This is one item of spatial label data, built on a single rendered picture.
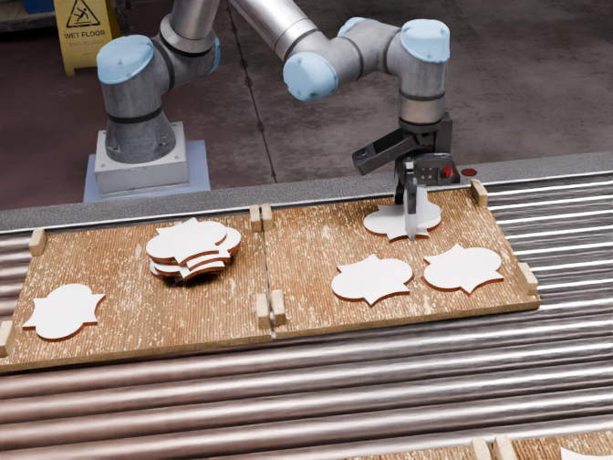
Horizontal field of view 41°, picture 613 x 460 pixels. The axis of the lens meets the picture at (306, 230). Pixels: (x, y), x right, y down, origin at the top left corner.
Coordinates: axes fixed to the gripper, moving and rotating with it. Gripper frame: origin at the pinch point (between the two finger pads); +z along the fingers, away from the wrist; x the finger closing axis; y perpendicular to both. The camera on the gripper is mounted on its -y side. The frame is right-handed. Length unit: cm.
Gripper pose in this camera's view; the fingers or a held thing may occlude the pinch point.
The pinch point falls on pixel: (401, 220)
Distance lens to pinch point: 146.5
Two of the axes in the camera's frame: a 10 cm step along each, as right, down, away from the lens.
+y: 9.9, -0.7, 0.8
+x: -1.0, -5.4, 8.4
